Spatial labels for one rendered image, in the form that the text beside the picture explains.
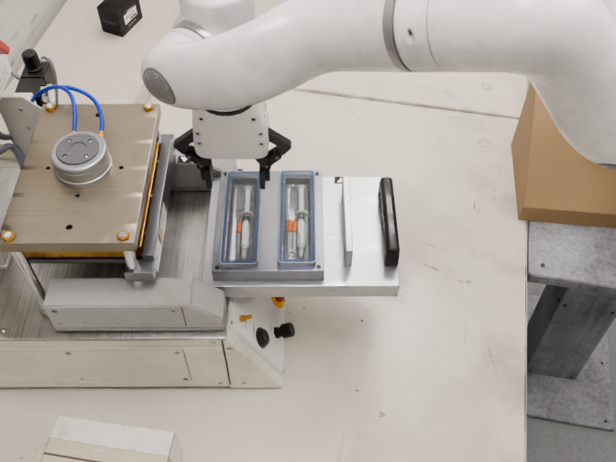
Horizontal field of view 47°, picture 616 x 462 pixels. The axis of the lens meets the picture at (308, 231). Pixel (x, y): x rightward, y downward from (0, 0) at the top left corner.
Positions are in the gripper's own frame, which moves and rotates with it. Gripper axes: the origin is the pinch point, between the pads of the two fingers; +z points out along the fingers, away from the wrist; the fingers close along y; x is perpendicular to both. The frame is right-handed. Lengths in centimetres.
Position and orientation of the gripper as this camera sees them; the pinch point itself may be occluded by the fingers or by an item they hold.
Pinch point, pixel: (236, 175)
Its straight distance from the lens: 103.5
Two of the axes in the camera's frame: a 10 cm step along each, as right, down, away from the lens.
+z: 0.0, 6.2, 7.9
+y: -10.0, -0.1, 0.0
